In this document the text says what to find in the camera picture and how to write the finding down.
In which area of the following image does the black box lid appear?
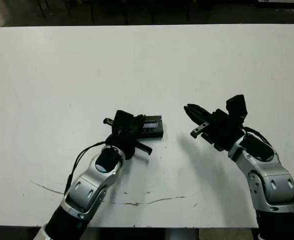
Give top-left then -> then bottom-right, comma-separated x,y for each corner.
138,114 -> 165,139

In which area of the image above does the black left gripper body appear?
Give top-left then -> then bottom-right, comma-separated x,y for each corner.
102,109 -> 154,161

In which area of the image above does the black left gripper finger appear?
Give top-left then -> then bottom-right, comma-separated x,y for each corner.
133,121 -> 148,136
131,113 -> 147,126

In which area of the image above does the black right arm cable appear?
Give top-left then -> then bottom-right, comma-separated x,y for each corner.
241,126 -> 275,149

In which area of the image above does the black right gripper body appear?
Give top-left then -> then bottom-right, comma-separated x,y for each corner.
190,108 -> 248,153

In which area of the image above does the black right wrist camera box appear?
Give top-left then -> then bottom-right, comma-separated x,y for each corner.
225,94 -> 249,119

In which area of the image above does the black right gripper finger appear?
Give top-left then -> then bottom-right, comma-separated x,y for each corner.
183,105 -> 212,127
186,103 -> 215,119

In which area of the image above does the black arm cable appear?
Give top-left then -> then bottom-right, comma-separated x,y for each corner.
65,140 -> 113,194
241,126 -> 275,149

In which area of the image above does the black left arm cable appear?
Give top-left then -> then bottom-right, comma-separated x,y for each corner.
65,140 -> 113,194

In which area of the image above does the grey robot right leg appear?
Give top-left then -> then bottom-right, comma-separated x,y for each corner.
165,228 -> 200,240

